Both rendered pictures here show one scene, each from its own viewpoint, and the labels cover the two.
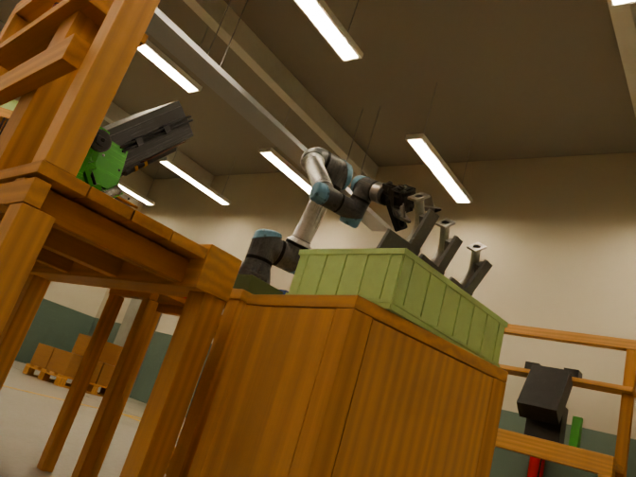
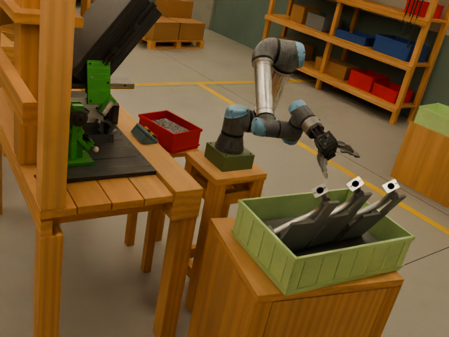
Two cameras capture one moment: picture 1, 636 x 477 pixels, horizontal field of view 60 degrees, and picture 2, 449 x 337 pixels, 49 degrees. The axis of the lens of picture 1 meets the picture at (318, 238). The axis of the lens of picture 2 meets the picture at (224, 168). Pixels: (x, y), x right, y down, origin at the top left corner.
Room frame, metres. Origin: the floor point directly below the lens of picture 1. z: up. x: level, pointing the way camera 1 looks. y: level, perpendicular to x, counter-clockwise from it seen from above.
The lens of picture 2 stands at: (-0.10, -0.15, 1.92)
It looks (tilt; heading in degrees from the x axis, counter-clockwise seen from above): 25 degrees down; 9
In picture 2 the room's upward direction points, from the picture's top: 11 degrees clockwise
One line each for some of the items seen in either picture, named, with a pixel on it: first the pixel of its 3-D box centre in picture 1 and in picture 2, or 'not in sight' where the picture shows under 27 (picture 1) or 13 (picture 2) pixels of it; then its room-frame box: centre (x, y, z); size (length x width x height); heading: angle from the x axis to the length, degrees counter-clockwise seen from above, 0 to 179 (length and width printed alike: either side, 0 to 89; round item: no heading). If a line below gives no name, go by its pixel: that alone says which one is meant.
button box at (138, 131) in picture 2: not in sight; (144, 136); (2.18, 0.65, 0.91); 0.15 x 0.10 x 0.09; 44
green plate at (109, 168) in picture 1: (105, 166); (96, 80); (2.10, 0.90, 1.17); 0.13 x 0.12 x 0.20; 44
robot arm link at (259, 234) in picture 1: (265, 245); (236, 118); (2.26, 0.20, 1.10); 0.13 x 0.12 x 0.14; 115
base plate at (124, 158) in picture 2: not in sight; (76, 128); (2.11, 0.99, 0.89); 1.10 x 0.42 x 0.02; 44
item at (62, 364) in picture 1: (85, 362); (166, 21); (8.47, 2.67, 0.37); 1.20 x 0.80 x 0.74; 147
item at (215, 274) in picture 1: (109, 266); (126, 136); (2.31, 0.79, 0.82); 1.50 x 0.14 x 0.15; 44
